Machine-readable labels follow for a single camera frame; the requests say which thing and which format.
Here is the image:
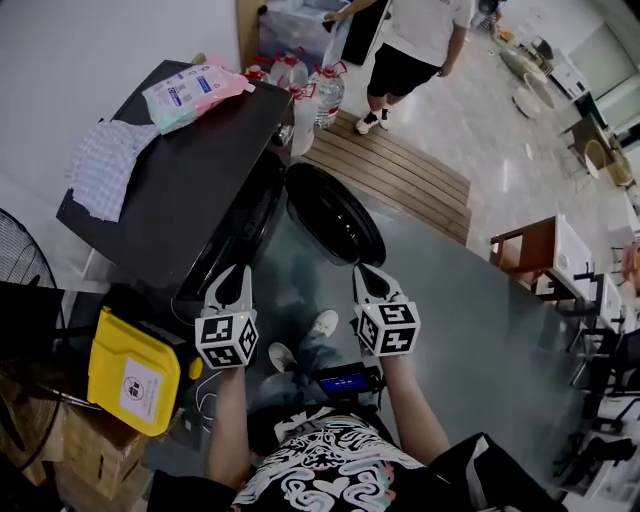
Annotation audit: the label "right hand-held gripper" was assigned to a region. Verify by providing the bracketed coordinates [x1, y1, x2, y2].
[351, 264, 423, 358]

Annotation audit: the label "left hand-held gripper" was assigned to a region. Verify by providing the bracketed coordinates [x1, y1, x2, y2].
[193, 264, 260, 371]

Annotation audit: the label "black round washing machine door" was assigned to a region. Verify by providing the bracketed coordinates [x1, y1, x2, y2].
[284, 162, 387, 269]

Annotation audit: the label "black washing machine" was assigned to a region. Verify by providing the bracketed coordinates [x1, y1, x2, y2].
[55, 59, 296, 304]

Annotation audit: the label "person's left forearm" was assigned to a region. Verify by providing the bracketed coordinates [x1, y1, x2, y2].
[203, 363, 252, 487]

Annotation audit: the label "person's right forearm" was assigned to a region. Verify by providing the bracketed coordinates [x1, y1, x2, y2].
[381, 351, 452, 470]

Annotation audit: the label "person's white shoe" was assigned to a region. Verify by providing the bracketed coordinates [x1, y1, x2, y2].
[267, 341, 297, 374]
[309, 309, 341, 342]

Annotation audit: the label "black device with blue screen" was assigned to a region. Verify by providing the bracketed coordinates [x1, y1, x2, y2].
[313, 364, 385, 400]

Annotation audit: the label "person's blue jeans legs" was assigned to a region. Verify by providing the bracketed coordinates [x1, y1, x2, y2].
[248, 319, 382, 417]

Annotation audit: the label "wooden slatted steps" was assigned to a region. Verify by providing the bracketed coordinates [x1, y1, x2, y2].
[298, 109, 474, 247]

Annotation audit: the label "yellow plastic box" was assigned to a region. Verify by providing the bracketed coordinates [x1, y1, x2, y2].
[86, 305, 205, 437]

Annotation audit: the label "brown wooden table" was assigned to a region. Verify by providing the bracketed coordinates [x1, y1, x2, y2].
[489, 214, 562, 302]

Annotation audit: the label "checkered cloth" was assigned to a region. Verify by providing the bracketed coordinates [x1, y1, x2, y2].
[65, 119, 162, 224]

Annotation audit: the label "person's black printed shirt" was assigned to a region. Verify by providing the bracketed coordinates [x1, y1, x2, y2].
[148, 403, 567, 512]

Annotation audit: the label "white desk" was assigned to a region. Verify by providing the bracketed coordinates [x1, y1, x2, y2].
[553, 213, 627, 332]

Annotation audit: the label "black standing fan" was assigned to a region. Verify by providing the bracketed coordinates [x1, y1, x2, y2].
[0, 206, 67, 472]

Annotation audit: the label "brown cardboard boxes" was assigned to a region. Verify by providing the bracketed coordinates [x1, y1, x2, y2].
[0, 358, 147, 512]

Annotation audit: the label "round white stool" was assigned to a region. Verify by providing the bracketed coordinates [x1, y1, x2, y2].
[511, 71, 557, 120]

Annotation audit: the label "black office chair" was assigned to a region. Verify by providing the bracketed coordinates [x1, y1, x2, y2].
[563, 324, 640, 437]

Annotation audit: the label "wicker chair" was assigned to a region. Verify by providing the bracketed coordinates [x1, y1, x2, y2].
[581, 138, 610, 177]

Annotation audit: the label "clear plastic storage box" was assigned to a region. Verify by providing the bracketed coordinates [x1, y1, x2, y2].
[256, 0, 352, 67]

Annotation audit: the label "white cables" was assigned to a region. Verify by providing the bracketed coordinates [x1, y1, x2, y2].
[191, 368, 222, 432]

